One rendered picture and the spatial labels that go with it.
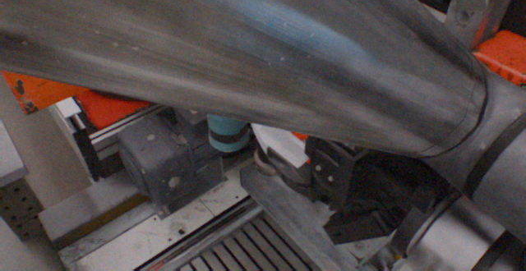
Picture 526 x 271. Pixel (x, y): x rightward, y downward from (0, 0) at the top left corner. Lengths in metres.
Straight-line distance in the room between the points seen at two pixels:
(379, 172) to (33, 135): 1.62
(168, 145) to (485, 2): 0.77
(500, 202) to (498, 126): 0.04
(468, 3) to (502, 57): 0.07
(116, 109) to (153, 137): 0.35
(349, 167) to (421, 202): 0.06
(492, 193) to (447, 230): 0.07
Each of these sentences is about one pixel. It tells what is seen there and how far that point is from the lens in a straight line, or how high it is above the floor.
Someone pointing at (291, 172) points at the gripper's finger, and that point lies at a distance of 0.40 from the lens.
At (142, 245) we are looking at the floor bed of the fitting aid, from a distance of 1.27.
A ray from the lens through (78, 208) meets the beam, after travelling 1.35.
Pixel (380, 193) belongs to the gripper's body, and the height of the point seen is 0.86.
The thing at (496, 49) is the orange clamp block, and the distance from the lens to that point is 0.53.
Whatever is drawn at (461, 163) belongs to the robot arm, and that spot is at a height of 0.96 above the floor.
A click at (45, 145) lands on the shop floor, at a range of 1.78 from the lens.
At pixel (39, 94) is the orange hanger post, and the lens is 1.02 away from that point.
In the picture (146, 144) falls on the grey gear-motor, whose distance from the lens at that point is 1.05.
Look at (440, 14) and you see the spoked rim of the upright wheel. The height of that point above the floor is 0.85.
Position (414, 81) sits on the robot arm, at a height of 1.05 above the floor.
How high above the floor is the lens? 1.14
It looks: 45 degrees down
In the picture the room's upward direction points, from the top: straight up
